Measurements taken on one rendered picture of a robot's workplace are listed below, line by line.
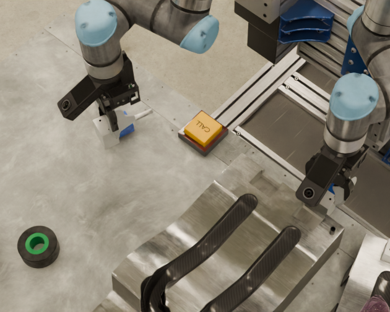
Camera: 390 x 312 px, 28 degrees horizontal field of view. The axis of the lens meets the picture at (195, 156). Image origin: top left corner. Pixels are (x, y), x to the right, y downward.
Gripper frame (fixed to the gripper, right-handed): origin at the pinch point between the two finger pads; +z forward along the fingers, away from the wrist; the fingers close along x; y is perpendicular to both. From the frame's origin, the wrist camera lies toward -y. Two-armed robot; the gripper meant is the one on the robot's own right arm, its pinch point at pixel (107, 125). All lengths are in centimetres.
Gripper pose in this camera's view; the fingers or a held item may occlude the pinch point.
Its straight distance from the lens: 169.6
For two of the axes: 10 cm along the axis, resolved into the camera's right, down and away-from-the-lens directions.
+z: 0.3, 5.1, 8.6
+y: 8.8, -4.3, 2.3
